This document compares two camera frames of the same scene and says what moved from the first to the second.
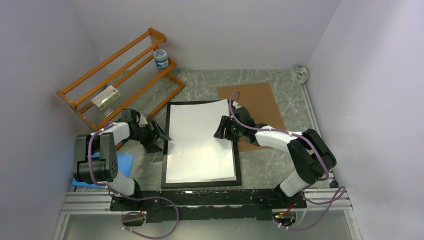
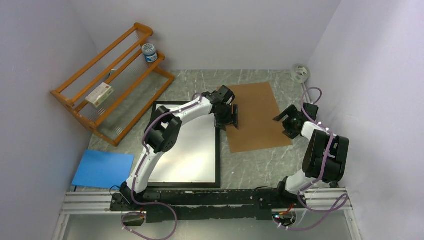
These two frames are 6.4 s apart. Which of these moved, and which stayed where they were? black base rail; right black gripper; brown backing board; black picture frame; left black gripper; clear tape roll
Moved: right black gripper; black picture frame; left black gripper
Stayed: brown backing board; black base rail; clear tape roll
